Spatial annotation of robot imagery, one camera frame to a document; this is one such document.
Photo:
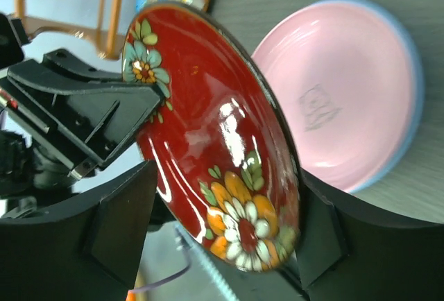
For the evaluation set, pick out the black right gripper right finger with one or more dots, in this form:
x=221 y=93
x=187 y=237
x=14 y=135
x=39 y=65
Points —
x=353 y=250

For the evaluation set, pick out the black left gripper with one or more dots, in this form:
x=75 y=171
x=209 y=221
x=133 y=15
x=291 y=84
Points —
x=83 y=118

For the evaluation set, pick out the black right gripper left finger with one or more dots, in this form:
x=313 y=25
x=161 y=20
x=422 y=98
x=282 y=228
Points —
x=87 y=247

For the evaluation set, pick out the red floral plate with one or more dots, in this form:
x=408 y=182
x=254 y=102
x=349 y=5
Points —
x=227 y=166

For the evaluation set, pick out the pink plate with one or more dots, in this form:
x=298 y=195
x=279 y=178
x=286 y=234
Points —
x=340 y=76

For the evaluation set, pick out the light blue plate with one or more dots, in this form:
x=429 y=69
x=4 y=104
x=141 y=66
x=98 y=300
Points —
x=416 y=84

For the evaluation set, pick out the orange wooden shelf rack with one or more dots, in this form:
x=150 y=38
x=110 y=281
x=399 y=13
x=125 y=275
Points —
x=106 y=40

